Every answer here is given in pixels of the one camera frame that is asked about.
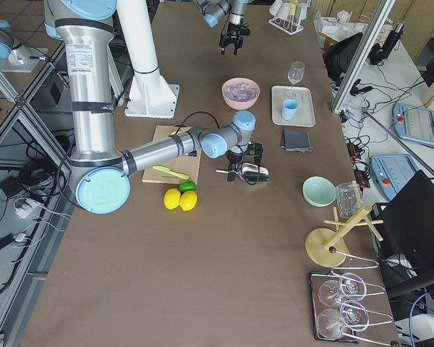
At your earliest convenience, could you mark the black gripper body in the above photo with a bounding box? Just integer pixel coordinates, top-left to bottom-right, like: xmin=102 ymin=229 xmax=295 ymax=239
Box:
xmin=226 ymin=142 xmax=263 ymax=170
xmin=219 ymin=23 xmax=250 ymax=47

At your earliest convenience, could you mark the silver metal ice scoop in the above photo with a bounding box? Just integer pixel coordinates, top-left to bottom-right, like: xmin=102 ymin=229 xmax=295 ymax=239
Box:
xmin=216 ymin=163 xmax=270 ymax=185

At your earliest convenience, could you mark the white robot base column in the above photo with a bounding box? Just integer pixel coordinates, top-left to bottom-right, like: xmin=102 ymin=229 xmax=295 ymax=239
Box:
xmin=116 ymin=0 xmax=179 ymax=119

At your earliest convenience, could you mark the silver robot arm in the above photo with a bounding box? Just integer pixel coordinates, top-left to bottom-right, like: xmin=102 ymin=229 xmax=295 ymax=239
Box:
xmin=44 ymin=1 xmax=256 ymax=214
xmin=195 ymin=0 xmax=250 ymax=55

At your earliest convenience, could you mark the clear ice cubes pile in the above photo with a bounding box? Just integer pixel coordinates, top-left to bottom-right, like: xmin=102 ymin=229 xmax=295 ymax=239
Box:
xmin=224 ymin=82 xmax=258 ymax=102

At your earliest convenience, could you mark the light blue cup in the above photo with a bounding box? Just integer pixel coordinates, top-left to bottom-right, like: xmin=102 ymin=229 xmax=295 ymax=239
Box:
xmin=281 ymin=99 xmax=298 ymax=121

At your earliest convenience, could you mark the wooden cup tree stand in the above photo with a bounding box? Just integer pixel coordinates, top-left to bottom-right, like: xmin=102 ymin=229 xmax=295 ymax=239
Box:
xmin=305 ymin=205 xmax=383 ymax=268

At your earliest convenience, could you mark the grey folded cloth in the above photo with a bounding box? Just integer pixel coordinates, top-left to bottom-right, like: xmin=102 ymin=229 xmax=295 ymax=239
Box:
xmin=281 ymin=129 xmax=312 ymax=153

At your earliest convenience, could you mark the wooden cutting board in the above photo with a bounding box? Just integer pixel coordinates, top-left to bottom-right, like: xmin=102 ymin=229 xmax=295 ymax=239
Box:
xmin=142 ymin=125 xmax=201 ymax=184

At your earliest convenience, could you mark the green lime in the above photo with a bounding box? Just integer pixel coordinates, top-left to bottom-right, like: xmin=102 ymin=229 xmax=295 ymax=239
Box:
xmin=179 ymin=181 xmax=196 ymax=193

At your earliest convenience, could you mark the pink bowl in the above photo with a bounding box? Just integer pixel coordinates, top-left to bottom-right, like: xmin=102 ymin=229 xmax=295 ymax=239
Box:
xmin=221 ymin=77 xmax=260 ymax=111

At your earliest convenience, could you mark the right yellow lemon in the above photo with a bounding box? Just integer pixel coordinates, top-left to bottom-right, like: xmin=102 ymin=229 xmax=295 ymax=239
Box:
xmin=179 ymin=190 xmax=197 ymax=211

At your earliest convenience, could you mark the yellow lemon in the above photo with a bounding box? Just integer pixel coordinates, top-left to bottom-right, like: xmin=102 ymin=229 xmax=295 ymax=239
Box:
xmin=163 ymin=188 xmax=182 ymax=210
xmin=179 ymin=190 xmax=197 ymax=211

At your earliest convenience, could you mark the beige serving tray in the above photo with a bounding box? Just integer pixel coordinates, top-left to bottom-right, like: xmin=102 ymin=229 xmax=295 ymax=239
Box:
xmin=271 ymin=85 xmax=315 ymax=127

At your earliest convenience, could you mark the left yellow lemon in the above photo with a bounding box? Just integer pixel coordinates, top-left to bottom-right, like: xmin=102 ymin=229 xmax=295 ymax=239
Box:
xmin=163 ymin=188 xmax=182 ymax=210

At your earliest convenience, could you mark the clear wine glass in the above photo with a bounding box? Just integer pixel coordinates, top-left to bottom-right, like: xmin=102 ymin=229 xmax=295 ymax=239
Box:
xmin=287 ymin=61 xmax=305 ymax=87

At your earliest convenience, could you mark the yellow-green plastic knife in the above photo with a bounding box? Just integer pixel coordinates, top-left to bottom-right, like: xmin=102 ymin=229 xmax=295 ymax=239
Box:
xmin=153 ymin=165 xmax=190 ymax=180

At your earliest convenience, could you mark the mint green bowl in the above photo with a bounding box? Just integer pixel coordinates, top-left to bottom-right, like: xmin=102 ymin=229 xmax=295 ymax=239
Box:
xmin=302 ymin=176 xmax=336 ymax=207

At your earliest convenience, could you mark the clear glass jar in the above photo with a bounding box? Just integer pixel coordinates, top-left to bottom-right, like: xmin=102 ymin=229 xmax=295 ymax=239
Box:
xmin=336 ymin=181 xmax=363 ymax=218

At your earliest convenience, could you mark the lower blue teach pendant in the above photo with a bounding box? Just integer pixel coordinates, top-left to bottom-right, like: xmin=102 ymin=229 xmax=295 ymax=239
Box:
xmin=370 ymin=154 xmax=419 ymax=200

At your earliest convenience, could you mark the blue teach pendant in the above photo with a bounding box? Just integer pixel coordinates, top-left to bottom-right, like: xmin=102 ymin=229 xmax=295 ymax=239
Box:
xmin=370 ymin=154 xmax=419 ymax=200
xmin=392 ymin=103 xmax=434 ymax=147

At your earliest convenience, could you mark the black framed glass tray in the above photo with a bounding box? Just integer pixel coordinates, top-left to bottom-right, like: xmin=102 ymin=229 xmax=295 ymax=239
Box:
xmin=309 ymin=272 xmax=358 ymax=346

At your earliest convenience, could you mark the upper lying wine glass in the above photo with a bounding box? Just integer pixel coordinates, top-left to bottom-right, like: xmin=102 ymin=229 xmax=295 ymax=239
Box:
xmin=318 ymin=273 xmax=367 ymax=308

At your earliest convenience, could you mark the lying wine glass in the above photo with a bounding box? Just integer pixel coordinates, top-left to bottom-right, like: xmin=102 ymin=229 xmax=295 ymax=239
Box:
xmin=316 ymin=300 xmax=370 ymax=340
xmin=318 ymin=273 xmax=367 ymax=308

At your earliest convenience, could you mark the upper blue teach pendant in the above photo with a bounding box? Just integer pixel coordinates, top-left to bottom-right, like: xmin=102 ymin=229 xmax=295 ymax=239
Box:
xmin=392 ymin=103 xmax=434 ymax=147

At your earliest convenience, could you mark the lower lying wine glass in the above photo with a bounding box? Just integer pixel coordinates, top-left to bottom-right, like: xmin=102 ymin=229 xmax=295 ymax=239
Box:
xmin=316 ymin=300 xmax=370 ymax=340

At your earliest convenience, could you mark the black monitor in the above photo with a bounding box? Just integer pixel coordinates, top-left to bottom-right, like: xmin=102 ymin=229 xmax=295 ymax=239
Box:
xmin=375 ymin=169 xmax=434 ymax=270

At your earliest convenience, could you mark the white wire cup rack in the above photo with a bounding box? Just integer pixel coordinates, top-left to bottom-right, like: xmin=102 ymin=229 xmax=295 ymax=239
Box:
xmin=268 ymin=0 xmax=311 ymax=35

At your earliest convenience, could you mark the aluminium frame post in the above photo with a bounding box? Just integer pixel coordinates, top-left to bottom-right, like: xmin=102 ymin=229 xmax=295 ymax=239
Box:
xmin=331 ymin=0 xmax=395 ymax=114

